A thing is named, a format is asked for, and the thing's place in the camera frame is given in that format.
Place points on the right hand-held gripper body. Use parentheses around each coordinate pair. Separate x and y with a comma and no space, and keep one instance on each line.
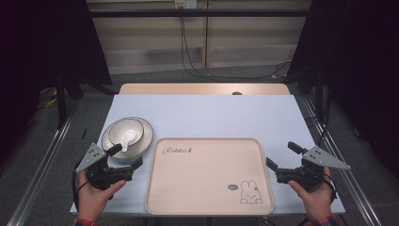
(320,158)

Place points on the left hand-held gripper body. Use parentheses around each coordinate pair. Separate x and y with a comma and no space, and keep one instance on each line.
(91,157)

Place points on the white ceramic spoon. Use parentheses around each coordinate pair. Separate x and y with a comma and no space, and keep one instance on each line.
(129,136)

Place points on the white bowl with dark rim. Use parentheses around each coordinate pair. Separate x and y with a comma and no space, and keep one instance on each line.
(120,130)

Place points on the beige tray with rabbit print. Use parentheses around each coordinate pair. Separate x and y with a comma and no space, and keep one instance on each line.
(204,179)

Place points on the person's right hand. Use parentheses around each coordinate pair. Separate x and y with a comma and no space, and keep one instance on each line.
(316,201)

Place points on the person's left hand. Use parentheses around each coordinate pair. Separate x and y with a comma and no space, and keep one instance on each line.
(91,201)

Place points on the red plaid sleeve cuff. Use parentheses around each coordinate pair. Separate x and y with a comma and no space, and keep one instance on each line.
(323,221)
(85,222)

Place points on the black metal stand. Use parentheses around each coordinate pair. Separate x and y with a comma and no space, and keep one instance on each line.
(61,100)

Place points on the white table cover sheet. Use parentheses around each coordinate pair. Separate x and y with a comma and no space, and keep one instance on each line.
(204,116)

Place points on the black curtain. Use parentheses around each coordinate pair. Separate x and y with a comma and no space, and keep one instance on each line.
(47,37)
(360,62)

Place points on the black metal crossbar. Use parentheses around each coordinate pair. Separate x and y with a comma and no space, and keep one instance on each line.
(200,13)

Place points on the aluminium floor rail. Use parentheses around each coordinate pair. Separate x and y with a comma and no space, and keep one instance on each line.
(351,182)
(40,169)

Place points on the white wall socket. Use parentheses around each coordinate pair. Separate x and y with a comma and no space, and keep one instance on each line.
(185,3)

